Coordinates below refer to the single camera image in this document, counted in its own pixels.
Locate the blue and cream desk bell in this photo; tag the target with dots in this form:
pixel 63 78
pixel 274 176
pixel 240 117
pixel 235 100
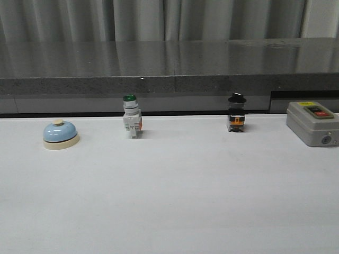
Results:
pixel 59 135

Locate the dark grey stone counter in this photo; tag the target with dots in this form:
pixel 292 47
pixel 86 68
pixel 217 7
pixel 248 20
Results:
pixel 167 77

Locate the grey pleated curtain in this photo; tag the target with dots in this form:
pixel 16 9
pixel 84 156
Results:
pixel 52 21

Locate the green push button switch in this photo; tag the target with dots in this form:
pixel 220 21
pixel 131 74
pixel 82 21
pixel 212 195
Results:
pixel 132 118

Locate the black rotary selector switch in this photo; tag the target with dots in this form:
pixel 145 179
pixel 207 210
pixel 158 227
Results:
pixel 236 113

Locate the grey power switch box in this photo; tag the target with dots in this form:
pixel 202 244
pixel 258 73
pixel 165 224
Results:
pixel 313 123

